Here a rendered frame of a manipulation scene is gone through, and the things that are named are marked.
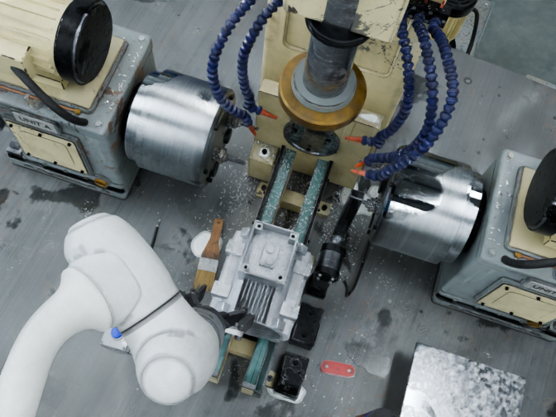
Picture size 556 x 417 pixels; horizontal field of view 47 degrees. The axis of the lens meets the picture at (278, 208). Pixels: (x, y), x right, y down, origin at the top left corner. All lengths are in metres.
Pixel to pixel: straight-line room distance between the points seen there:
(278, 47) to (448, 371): 0.87
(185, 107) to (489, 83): 1.02
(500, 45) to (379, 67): 1.81
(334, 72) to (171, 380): 0.63
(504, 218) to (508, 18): 2.04
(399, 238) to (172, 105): 0.60
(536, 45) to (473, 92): 1.34
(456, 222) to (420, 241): 0.09
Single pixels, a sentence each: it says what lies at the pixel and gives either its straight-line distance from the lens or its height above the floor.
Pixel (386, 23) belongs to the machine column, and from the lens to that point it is 1.07.
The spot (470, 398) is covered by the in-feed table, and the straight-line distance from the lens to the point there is 1.61.
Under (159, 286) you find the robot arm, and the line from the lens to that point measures 0.91.
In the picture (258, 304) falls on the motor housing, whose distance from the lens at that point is 1.36.
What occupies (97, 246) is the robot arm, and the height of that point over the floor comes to 1.58.
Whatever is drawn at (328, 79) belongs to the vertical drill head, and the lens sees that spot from 1.22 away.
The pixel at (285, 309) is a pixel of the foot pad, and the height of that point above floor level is 1.07.
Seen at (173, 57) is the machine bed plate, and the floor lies 0.80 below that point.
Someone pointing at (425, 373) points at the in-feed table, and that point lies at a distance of 1.59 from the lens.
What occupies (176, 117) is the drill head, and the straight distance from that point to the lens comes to 1.47.
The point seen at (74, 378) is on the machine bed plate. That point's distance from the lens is 1.68.
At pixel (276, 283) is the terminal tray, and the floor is 1.14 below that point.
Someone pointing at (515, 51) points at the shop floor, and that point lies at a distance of 3.31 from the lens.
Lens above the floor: 2.42
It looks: 67 degrees down
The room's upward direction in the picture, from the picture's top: 11 degrees clockwise
